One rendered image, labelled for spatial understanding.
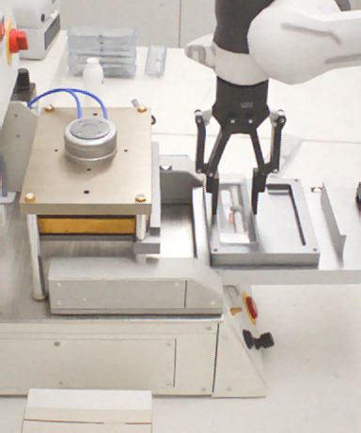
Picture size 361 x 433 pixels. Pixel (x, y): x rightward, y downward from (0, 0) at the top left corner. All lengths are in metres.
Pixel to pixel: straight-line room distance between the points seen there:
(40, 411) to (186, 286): 0.27
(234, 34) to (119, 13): 2.76
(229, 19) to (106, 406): 0.57
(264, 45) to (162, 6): 2.84
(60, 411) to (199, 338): 0.23
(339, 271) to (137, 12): 2.73
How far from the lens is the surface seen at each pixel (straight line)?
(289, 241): 1.24
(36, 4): 2.15
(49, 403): 1.18
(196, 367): 1.24
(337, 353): 1.40
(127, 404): 1.18
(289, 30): 0.95
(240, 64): 1.08
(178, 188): 1.36
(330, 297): 1.50
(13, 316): 1.18
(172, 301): 1.15
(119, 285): 1.13
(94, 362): 1.23
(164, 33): 3.84
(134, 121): 1.26
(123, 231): 1.15
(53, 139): 1.22
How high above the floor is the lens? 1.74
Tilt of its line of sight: 35 degrees down
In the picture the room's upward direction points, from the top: 2 degrees clockwise
